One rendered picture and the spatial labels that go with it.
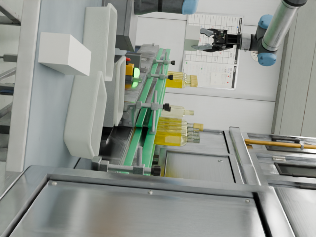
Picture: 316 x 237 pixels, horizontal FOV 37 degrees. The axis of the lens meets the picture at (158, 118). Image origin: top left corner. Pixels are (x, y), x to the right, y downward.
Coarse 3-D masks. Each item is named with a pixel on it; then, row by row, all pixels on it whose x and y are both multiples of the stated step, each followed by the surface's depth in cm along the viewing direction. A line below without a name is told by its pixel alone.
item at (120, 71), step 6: (120, 60) 158; (120, 66) 170; (120, 72) 170; (120, 78) 171; (120, 84) 172; (120, 90) 172; (120, 96) 173; (114, 102) 158; (120, 102) 174; (114, 108) 158; (120, 108) 174; (114, 114) 159; (120, 114) 172; (114, 120) 159
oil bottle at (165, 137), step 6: (156, 132) 188; (162, 132) 188; (168, 132) 188; (174, 132) 188; (180, 132) 189; (156, 138) 188; (162, 138) 188; (168, 138) 188; (174, 138) 188; (180, 138) 188; (186, 138) 188; (162, 144) 189; (168, 144) 189; (174, 144) 189; (180, 144) 189
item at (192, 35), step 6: (186, 30) 201; (192, 30) 201; (198, 30) 201; (186, 36) 201; (192, 36) 201; (198, 36) 201; (186, 42) 208; (192, 42) 207; (198, 42) 206; (186, 48) 221; (192, 48) 219
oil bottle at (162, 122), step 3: (159, 123) 200; (162, 123) 200; (165, 123) 200; (168, 123) 201; (171, 123) 201; (174, 123) 201; (177, 123) 202; (180, 123) 202; (183, 123) 203; (183, 126) 199; (186, 126) 200
